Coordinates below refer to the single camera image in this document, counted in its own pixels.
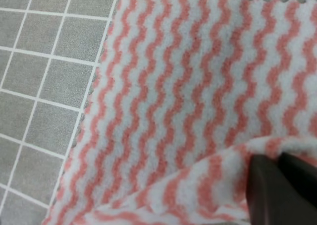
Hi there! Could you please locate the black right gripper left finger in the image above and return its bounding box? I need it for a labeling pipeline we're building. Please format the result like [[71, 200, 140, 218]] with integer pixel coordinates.
[[246, 155, 317, 225]]

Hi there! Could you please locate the pink white striped towel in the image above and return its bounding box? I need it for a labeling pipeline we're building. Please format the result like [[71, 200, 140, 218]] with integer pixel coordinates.
[[43, 0, 317, 225]]

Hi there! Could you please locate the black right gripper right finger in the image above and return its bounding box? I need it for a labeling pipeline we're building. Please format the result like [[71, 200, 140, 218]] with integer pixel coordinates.
[[278, 153, 317, 208]]

